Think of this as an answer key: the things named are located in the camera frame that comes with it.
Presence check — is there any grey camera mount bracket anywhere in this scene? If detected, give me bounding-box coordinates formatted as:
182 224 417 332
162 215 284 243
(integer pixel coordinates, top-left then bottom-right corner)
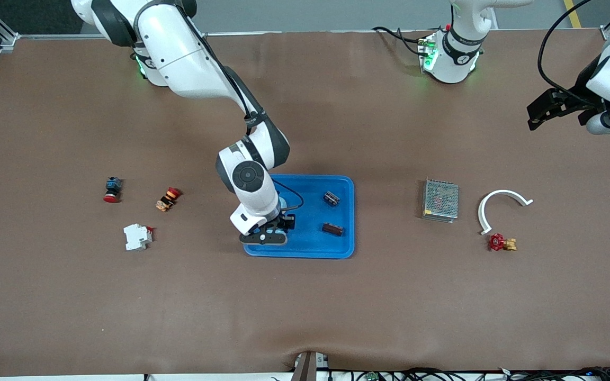
290 350 330 381

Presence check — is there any white curved plastic bracket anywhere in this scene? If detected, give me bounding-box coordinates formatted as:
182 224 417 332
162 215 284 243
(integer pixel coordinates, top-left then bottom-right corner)
477 189 534 235

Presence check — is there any black cable bundle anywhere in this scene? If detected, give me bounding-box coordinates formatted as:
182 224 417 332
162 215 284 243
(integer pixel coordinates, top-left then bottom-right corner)
329 366 610 381

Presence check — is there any black left arm base cable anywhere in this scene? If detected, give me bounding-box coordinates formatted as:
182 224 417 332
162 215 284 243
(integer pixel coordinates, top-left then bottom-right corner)
372 25 428 57

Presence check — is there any blue plastic tray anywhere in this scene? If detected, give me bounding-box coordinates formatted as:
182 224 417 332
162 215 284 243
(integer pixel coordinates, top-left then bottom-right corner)
244 174 355 259

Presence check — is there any red emergency stop push button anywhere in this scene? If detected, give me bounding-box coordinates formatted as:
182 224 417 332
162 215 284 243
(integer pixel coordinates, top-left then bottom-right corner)
104 177 123 203

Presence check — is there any metal mesh power supply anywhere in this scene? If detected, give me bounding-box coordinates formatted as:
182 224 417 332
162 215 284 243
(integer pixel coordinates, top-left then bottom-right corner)
422 178 460 224

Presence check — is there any red handle brass valve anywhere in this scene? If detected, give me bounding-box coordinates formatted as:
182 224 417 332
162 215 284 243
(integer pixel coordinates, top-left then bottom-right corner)
489 233 518 252

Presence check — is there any brown table cover mat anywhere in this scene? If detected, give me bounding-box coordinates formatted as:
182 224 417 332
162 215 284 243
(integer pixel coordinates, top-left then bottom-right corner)
0 29 610 377

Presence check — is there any white circuit breaker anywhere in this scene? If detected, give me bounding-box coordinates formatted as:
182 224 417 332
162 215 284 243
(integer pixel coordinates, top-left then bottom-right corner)
123 223 155 252

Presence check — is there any red orange selector switch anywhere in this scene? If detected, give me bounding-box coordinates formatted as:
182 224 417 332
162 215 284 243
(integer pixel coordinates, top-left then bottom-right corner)
156 187 181 213

